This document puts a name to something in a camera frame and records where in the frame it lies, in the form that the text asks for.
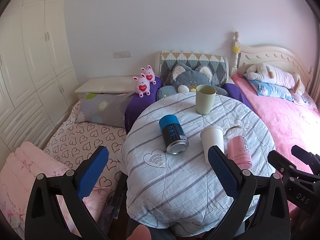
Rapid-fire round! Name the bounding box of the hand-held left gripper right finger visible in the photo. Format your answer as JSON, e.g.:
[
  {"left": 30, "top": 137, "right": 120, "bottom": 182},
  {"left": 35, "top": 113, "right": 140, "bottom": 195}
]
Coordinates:
[{"left": 205, "top": 145, "right": 292, "bottom": 240}]

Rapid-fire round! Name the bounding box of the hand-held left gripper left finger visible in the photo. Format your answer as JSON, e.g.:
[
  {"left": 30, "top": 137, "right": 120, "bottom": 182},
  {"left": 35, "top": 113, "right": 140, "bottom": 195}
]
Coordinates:
[{"left": 24, "top": 145, "right": 110, "bottom": 240}]

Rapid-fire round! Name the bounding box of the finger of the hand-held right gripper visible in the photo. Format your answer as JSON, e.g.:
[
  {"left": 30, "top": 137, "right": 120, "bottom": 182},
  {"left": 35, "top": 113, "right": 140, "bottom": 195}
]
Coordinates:
[
  {"left": 291, "top": 145, "right": 320, "bottom": 178},
  {"left": 267, "top": 150, "right": 303, "bottom": 181}
]

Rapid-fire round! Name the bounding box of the pink glass cup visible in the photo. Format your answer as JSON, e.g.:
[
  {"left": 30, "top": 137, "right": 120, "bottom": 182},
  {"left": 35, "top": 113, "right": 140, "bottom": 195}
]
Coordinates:
[{"left": 225, "top": 126, "right": 252, "bottom": 170}]

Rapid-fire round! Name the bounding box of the white cup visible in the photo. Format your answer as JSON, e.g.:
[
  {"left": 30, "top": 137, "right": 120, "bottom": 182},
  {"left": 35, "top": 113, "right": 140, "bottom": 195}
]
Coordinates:
[{"left": 200, "top": 126, "right": 225, "bottom": 164}]

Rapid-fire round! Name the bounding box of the green cup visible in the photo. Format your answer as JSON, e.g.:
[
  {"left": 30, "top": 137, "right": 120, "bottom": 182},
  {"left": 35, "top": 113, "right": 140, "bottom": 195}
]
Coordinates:
[{"left": 195, "top": 84, "right": 217, "bottom": 115}]

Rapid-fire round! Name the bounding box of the heart print sheet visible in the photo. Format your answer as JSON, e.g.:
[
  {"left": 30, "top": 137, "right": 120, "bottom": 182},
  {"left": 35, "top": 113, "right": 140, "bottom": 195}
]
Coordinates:
[{"left": 42, "top": 100, "right": 128, "bottom": 188}]

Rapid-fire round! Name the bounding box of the pink fleece blanket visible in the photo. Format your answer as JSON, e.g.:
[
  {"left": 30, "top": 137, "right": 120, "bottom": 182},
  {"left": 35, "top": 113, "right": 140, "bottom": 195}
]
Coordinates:
[{"left": 231, "top": 74, "right": 320, "bottom": 182}]

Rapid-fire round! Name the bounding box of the striped white blanket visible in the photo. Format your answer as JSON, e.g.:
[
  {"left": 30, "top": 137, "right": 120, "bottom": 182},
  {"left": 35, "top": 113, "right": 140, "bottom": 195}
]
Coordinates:
[{"left": 121, "top": 92, "right": 275, "bottom": 238}]

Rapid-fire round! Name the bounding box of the pink printed pillow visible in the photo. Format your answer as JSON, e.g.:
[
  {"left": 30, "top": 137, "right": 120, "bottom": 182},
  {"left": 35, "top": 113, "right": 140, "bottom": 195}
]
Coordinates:
[{"left": 292, "top": 89, "right": 319, "bottom": 111}]

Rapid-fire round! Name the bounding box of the grey floral pillow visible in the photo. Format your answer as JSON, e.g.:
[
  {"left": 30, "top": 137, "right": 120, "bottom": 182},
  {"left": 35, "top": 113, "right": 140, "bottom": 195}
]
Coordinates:
[{"left": 75, "top": 92, "right": 137, "bottom": 128}]

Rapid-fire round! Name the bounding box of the blue and black can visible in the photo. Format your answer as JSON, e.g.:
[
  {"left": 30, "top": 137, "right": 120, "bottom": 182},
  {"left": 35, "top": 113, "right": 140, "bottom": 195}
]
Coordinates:
[{"left": 159, "top": 114, "right": 190, "bottom": 155}]

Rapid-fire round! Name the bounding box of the pink folded quilt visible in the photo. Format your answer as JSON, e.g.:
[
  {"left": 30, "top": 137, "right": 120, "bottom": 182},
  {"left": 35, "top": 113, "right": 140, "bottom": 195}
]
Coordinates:
[{"left": 0, "top": 141, "right": 111, "bottom": 236}]

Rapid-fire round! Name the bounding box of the blue pillow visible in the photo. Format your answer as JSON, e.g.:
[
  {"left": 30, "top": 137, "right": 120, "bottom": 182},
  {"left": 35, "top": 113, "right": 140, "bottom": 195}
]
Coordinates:
[{"left": 249, "top": 79, "right": 296, "bottom": 102}]

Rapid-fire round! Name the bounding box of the person's knee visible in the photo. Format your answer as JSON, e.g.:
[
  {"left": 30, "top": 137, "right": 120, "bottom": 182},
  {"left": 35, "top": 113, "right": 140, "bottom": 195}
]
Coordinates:
[{"left": 126, "top": 226, "right": 152, "bottom": 240}]

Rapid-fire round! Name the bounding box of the purple sheet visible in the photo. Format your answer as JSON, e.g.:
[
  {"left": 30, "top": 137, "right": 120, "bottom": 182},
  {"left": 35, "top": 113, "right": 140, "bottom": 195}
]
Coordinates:
[{"left": 124, "top": 76, "right": 253, "bottom": 133}]

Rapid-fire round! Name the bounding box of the white plush dog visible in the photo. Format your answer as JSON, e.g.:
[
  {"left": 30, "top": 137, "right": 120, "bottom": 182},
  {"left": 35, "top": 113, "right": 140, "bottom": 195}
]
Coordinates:
[{"left": 244, "top": 63, "right": 306, "bottom": 93}]

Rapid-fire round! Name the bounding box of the pink bunny toy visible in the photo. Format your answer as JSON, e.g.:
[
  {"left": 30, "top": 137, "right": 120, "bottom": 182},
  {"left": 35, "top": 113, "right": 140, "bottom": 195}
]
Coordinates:
[
  {"left": 140, "top": 65, "right": 156, "bottom": 85},
  {"left": 132, "top": 73, "right": 151, "bottom": 98}
]

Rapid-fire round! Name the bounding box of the grey cat plush cushion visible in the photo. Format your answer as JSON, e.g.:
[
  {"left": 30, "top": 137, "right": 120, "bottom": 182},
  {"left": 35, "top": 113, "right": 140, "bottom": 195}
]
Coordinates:
[{"left": 156, "top": 64, "right": 229, "bottom": 101}]

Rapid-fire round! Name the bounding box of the cream bed headboard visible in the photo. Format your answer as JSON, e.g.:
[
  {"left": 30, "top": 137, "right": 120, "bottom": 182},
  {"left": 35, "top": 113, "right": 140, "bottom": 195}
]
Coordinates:
[{"left": 230, "top": 31, "right": 316, "bottom": 91}]

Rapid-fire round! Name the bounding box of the diamond pattern quilted cover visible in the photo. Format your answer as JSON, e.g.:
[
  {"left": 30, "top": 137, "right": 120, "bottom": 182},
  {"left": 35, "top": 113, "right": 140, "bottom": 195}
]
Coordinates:
[{"left": 160, "top": 51, "right": 227, "bottom": 85}]

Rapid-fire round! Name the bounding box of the white wardrobe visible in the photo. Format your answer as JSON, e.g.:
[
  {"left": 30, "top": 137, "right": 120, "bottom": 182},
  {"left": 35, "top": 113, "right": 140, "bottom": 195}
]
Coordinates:
[{"left": 0, "top": 0, "right": 80, "bottom": 167}]

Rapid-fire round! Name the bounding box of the white wall socket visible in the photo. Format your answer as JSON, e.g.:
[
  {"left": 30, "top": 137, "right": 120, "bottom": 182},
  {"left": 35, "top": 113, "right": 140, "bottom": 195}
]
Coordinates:
[{"left": 112, "top": 51, "right": 132, "bottom": 59}]

